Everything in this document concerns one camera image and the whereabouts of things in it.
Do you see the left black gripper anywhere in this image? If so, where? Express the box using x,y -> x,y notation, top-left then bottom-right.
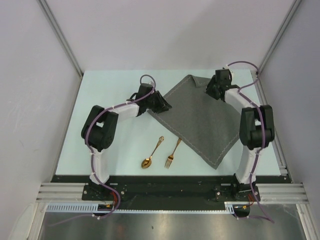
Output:
145,90 -> 172,114

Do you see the grey cloth napkin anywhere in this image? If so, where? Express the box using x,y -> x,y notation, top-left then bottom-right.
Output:
148,74 -> 241,170

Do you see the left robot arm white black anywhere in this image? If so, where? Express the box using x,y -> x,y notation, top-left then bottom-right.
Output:
81,83 -> 172,200

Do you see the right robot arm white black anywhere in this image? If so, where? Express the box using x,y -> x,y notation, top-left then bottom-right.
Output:
205,68 -> 275,201

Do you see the gold fork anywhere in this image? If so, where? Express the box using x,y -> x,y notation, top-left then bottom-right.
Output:
164,138 -> 182,169

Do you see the gold spoon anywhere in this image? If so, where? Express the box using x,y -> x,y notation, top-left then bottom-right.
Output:
141,136 -> 165,169

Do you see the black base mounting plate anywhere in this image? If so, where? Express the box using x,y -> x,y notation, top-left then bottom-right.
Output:
51,175 -> 291,211

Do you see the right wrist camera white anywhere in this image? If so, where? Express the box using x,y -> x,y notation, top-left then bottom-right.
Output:
222,64 -> 234,78

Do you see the right aluminium side rail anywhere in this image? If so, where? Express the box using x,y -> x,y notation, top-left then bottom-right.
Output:
251,70 -> 290,177

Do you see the right aluminium frame post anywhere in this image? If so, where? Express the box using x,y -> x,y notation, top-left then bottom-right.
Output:
259,0 -> 304,74

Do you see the aluminium frame post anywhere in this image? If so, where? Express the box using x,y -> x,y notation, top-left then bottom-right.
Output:
259,0 -> 304,74
36,0 -> 84,79

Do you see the white slotted cable duct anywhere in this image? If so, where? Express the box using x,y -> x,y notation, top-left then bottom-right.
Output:
46,201 -> 251,215

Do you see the front aluminium frame rail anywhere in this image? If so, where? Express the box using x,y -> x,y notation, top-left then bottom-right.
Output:
36,183 -> 309,204

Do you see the left aluminium frame post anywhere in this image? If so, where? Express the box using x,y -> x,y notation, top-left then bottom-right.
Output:
36,0 -> 84,79

